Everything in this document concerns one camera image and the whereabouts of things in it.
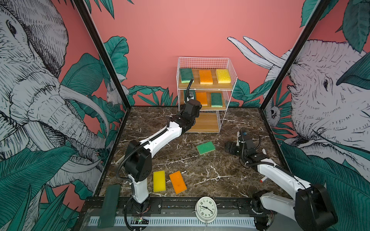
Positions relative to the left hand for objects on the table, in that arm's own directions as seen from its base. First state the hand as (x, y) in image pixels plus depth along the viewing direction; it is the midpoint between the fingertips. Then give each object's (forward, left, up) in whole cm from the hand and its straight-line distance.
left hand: (192, 102), depth 83 cm
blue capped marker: (-19, -48, -29) cm, 60 cm away
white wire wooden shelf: (+5, -15, -24) cm, 29 cm away
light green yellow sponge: (-16, -9, -28) cm, 33 cm away
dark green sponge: (+4, -16, -3) cm, 17 cm away
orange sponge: (+8, -7, -3) cm, 11 cm away
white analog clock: (-51, -5, -25) cm, 57 cm away
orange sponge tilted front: (-37, +9, -28) cm, 47 cm away
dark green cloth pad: (-47, +45, -28) cm, 71 cm away
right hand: (-18, -23, -19) cm, 34 cm away
